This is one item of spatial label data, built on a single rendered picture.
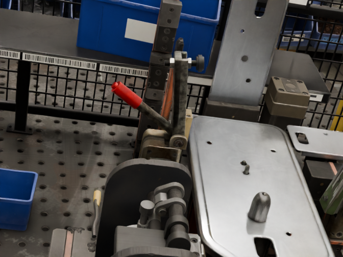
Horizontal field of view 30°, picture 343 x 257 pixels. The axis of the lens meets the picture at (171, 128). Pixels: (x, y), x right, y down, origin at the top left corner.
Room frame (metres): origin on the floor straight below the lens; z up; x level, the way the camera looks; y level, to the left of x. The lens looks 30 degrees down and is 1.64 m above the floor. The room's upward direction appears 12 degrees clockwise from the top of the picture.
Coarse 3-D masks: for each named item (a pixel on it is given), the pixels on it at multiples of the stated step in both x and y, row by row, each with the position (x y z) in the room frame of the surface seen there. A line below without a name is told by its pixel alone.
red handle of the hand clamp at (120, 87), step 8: (112, 88) 0.96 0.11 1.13; (120, 88) 0.95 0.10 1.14; (128, 88) 0.96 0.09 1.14; (120, 96) 0.95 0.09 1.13; (128, 96) 0.95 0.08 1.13; (136, 96) 0.96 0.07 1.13; (128, 104) 0.95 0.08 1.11; (136, 104) 0.95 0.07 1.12; (144, 104) 0.96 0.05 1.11; (144, 112) 0.95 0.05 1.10; (152, 112) 0.96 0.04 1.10; (152, 120) 0.96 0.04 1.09; (160, 120) 0.96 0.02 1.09; (168, 128) 0.96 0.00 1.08
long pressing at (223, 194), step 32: (192, 128) 1.11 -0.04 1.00; (224, 128) 1.14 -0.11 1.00; (256, 128) 1.17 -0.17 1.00; (192, 160) 0.99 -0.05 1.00; (224, 160) 1.02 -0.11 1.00; (256, 160) 1.05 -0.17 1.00; (288, 160) 1.07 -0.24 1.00; (192, 192) 0.91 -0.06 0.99; (224, 192) 0.92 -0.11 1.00; (256, 192) 0.94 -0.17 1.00; (288, 192) 0.96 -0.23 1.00; (224, 224) 0.83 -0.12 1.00; (256, 224) 0.85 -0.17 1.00; (288, 224) 0.87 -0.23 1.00; (320, 224) 0.89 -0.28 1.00; (224, 256) 0.75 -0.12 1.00; (256, 256) 0.77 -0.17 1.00; (288, 256) 0.78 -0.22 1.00; (320, 256) 0.80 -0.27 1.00
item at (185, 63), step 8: (176, 56) 0.96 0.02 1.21; (184, 56) 0.98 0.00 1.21; (200, 56) 0.97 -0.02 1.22; (168, 64) 0.96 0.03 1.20; (176, 64) 0.95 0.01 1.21; (184, 64) 0.95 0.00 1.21; (192, 64) 0.97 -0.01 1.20; (200, 64) 0.96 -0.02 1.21; (176, 72) 0.95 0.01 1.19; (184, 72) 0.95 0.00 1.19; (176, 80) 0.95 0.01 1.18; (184, 80) 0.95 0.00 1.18; (176, 88) 0.95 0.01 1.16; (184, 88) 0.95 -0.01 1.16; (176, 96) 0.95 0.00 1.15; (184, 96) 0.95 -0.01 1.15; (176, 104) 0.95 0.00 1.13; (184, 104) 0.95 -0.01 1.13; (176, 112) 0.95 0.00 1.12; (184, 112) 0.96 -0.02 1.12; (176, 120) 0.95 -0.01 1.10; (184, 120) 0.96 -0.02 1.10; (176, 128) 0.95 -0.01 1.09; (184, 128) 0.96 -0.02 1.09
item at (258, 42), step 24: (240, 0) 1.25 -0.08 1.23; (288, 0) 1.27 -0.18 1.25; (240, 24) 1.26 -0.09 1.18; (264, 24) 1.26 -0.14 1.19; (240, 48) 1.26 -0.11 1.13; (264, 48) 1.27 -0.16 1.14; (216, 72) 1.25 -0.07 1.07; (240, 72) 1.26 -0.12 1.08; (264, 72) 1.27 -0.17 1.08; (216, 96) 1.25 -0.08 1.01; (240, 96) 1.26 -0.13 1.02
